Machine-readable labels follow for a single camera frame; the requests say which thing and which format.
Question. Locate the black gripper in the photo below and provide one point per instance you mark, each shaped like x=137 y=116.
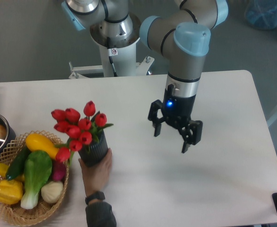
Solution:
x=176 y=112

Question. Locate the dark grey ribbed vase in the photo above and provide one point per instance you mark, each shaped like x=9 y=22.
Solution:
x=95 y=152

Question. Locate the red tulip bouquet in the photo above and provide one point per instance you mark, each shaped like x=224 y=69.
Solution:
x=81 y=131

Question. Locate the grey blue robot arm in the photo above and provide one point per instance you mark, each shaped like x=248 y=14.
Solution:
x=183 y=39

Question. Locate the grey sleeved forearm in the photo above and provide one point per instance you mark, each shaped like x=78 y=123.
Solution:
x=100 y=214

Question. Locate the person's hand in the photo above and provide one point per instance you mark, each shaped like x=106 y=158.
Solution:
x=96 y=177

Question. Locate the black wrist watch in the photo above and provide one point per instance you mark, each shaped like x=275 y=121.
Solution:
x=99 y=195

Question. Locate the red radish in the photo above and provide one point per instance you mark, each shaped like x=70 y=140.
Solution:
x=58 y=171

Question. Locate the yellow squash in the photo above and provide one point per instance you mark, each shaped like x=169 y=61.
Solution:
x=35 y=142

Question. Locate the blue plastic bag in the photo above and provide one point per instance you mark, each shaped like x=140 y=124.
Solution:
x=262 y=14

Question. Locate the white garlic bulb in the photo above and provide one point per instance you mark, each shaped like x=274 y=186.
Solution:
x=51 y=192

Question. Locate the green bok choy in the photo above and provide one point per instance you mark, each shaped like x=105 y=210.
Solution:
x=38 y=168

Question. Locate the dark green cucumber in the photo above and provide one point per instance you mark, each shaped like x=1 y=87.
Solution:
x=17 y=166

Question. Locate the small yellow gourd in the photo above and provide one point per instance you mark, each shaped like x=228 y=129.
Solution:
x=3 y=170

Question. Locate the yellow bell pepper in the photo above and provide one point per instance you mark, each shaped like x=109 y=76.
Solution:
x=11 y=192

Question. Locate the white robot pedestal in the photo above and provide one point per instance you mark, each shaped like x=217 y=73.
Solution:
x=117 y=44

